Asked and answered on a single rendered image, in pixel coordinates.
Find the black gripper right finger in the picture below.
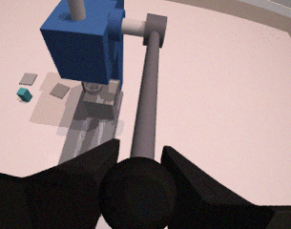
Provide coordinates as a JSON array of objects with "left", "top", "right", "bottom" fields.
[{"left": 160, "top": 146, "right": 291, "bottom": 229}]

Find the teal block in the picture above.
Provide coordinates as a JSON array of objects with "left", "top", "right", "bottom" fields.
[{"left": 15, "top": 87, "right": 33, "bottom": 102}]

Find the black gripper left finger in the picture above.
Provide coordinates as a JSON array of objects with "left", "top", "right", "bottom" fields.
[{"left": 0, "top": 138, "right": 119, "bottom": 229}]

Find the grey flat square tile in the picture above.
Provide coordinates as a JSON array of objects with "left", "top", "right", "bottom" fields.
[
  {"left": 19, "top": 73, "right": 38, "bottom": 85},
  {"left": 50, "top": 84, "right": 70, "bottom": 99}
]

